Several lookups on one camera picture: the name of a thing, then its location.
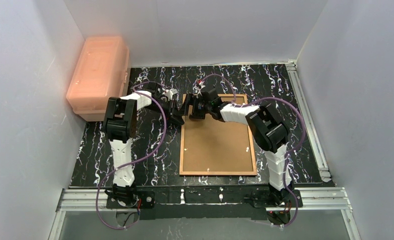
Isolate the brown fibreboard backing board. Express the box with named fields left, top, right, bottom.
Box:
left=183, top=96, right=254, bottom=173

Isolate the wooden picture frame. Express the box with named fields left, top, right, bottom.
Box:
left=179, top=94, right=258, bottom=176

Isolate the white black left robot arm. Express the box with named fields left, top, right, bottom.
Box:
left=103, top=81, right=183, bottom=188

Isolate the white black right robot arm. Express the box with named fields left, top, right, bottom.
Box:
left=178, top=87, right=292, bottom=191

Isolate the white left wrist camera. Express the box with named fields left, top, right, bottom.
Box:
left=164, top=88, right=178, bottom=101

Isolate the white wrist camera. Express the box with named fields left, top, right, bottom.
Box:
left=164, top=88, right=178, bottom=101
left=196, top=79, right=205, bottom=95

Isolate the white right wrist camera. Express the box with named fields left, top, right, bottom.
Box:
left=196, top=79, right=205, bottom=95

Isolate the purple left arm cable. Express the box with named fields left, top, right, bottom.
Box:
left=95, top=81, right=168, bottom=230

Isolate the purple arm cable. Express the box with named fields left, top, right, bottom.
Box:
left=201, top=73, right=307, bottom=227
left=95, top=81, right=168, bottom=230

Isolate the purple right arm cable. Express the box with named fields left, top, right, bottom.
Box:
left=201, top=73, right=307, bottom=227

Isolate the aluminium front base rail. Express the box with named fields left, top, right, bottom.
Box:
left=49, top=184, right=361, bottom=240

